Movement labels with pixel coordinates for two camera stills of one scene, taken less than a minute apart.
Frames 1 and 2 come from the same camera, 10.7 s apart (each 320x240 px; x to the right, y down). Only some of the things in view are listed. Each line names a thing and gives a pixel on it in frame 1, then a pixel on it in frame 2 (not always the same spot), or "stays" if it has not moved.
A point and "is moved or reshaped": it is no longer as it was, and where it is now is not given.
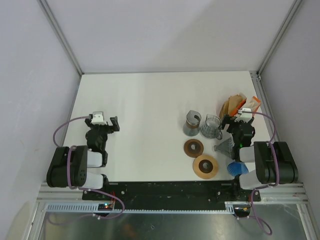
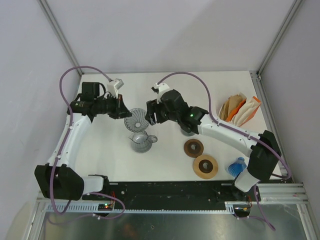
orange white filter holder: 231,105 stays
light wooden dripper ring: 205,167 stays
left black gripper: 114,127 -> 120,111
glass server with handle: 212,128 is moved or reshaped
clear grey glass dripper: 226,148 -> 137,122
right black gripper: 227,119 -> 153,107
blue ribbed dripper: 237,168 stays
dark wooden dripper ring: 193,148 stays
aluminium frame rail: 291,192 stays
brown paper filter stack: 229,105 stays
